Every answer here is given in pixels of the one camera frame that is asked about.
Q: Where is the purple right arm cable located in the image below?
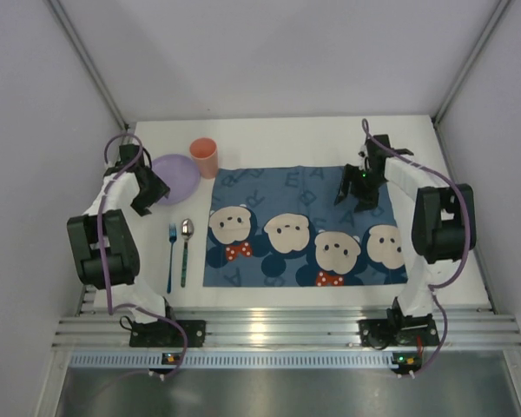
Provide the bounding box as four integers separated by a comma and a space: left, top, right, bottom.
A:
360, 117, 472, 377

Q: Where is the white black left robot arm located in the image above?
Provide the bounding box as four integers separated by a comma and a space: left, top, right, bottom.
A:
67, 144, 170, 325

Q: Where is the left aluminium frame post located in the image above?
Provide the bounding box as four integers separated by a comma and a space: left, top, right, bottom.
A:
43, 0, 135, 133

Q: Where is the blue metal fork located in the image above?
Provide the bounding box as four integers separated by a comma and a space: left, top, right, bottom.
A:
166, 223, 177, 294

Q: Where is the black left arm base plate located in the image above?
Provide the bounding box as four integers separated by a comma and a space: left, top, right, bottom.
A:
120, 320, 207, 348

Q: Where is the aluminium frame post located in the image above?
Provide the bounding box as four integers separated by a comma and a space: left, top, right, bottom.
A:
43, 0, 135, 133
432, 0, 516, 125

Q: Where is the green handled steel spoon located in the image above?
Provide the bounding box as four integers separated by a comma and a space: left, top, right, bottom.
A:
181, 218, 195, 288

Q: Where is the salmon plastic cup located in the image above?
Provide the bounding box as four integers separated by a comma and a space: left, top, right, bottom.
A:
189, 137, 219, 180

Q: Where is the purple plastic plate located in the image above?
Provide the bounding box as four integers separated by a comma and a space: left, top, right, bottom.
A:
152, 154, 201, 206

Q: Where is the right aluminium frame post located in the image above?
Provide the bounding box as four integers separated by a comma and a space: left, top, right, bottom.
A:
432, 0, 516, 125

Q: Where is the aluminium mounting rail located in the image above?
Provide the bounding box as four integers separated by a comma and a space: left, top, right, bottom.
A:
52, 308, 521, 350

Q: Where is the perforated grey cable duct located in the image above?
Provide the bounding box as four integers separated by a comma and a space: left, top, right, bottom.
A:
69, 350, 422, 370

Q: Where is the blue cartoon mouse placemat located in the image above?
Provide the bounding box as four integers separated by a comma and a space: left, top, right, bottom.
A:
203, 166, 407, 288

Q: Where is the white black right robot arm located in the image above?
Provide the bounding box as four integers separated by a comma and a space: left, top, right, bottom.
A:
335, 133, 476, 333

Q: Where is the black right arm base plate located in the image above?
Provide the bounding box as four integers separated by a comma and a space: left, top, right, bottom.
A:
359, 319, 439, 350

